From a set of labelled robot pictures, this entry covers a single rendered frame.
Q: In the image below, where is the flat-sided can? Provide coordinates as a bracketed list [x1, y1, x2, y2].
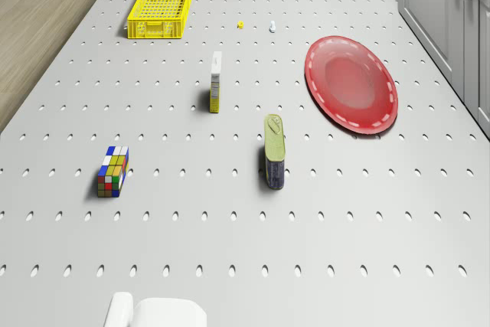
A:
[263, 113, 286, 191]

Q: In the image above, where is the white and yellow carton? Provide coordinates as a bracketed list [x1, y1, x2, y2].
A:
[208, 51, 224, 115]

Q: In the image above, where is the red plate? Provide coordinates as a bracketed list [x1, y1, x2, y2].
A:
[304, 35, 400, 136]

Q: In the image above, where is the puzzle cube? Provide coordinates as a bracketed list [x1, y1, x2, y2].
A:
[96, 146, 130, 198]

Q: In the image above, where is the yellow basket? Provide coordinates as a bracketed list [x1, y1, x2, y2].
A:
[126, 0, 198, 41]

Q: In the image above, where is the white cabinet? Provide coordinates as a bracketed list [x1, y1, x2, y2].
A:
[397, 0, 490, 137]

